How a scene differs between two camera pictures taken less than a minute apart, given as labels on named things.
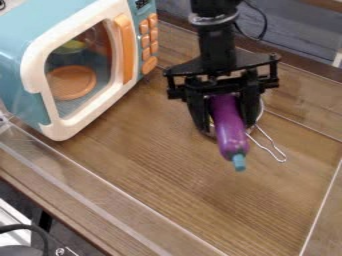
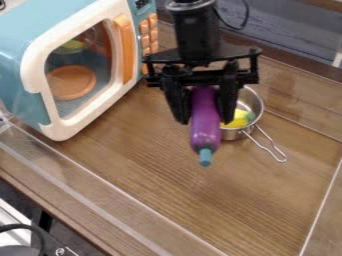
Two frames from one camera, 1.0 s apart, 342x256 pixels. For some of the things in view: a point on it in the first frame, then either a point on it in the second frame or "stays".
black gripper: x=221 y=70 to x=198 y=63
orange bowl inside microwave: x=72 y=81 stays
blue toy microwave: x=74 y=56 stays
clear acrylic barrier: x=109 y=208 stays
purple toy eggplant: x=232 y=131 to x=205 y=121
